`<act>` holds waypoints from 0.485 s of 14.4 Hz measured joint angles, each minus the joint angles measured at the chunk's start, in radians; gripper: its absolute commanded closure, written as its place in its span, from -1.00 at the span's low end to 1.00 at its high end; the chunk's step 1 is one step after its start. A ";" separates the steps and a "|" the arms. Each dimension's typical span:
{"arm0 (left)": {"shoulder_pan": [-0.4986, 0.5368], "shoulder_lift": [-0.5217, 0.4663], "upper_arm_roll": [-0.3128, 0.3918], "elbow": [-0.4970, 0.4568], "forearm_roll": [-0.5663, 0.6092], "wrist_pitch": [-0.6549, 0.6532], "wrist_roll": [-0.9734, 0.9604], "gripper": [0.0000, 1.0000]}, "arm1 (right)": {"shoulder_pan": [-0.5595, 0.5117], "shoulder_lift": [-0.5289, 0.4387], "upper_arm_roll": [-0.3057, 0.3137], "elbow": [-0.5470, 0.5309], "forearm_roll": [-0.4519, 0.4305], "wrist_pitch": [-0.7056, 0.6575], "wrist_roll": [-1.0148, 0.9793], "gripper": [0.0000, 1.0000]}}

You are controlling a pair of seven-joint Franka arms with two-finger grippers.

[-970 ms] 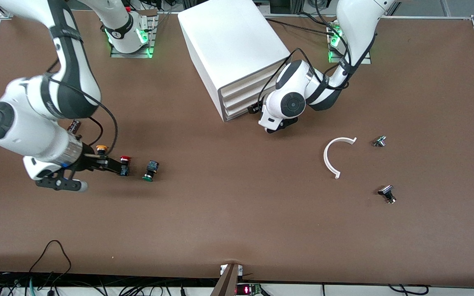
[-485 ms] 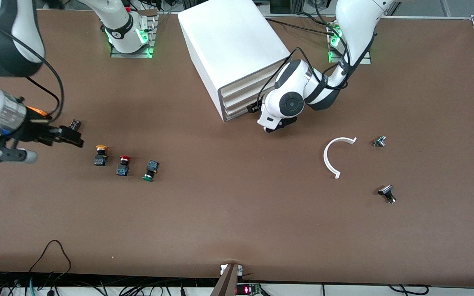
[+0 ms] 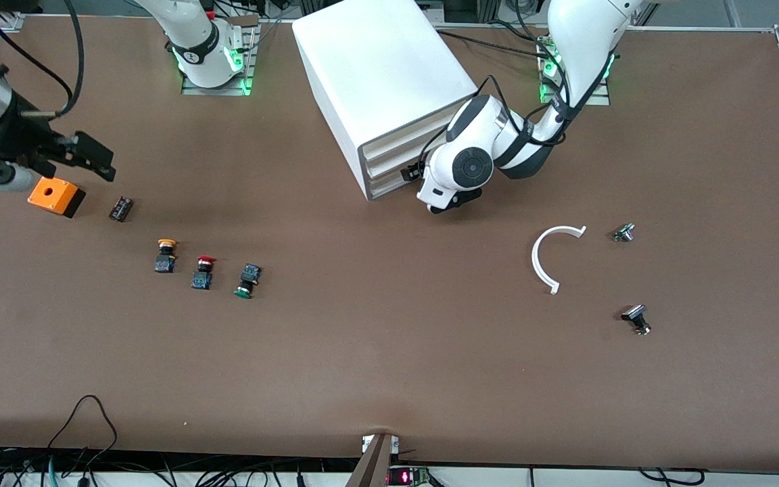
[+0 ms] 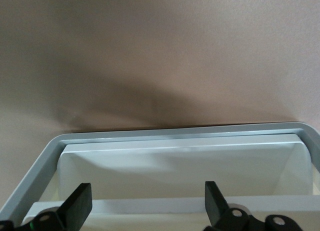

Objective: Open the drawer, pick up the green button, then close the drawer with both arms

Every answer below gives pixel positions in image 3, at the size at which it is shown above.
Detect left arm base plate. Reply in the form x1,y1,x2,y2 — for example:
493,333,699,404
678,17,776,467
538,37,612,106

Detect small board with red display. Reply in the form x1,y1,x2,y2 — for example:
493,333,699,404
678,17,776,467
388,465,433,487

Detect green push button switch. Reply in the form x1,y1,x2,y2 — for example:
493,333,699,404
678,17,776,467
233,263,263,300

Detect white post bracket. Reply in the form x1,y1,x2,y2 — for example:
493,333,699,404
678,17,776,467
361,434,400,455

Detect grey camera support post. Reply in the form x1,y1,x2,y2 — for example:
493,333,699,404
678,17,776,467
344,433,394,487

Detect orange and black button box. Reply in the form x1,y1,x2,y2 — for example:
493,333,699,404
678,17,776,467
27,176,86,218

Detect yellow push button switch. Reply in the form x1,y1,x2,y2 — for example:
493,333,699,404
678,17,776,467
154,238,178,274

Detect black cable on table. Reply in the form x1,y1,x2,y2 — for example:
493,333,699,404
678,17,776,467
433,27,552,59

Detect black cable below table edge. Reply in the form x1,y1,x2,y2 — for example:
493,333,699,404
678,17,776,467
636,467,708,487

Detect white curved plastic arc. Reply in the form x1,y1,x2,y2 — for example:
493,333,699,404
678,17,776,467
532,225,588,296

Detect black cable bundle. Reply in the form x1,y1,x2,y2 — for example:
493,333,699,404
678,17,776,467
0,443,363,487

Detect thin black looped cable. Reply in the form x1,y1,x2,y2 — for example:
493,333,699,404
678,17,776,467
47,395,118,467

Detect red push button switch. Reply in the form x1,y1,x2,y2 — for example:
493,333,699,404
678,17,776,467
191,256,218,291

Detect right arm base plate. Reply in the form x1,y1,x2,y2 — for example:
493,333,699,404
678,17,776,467
180,24,256,96

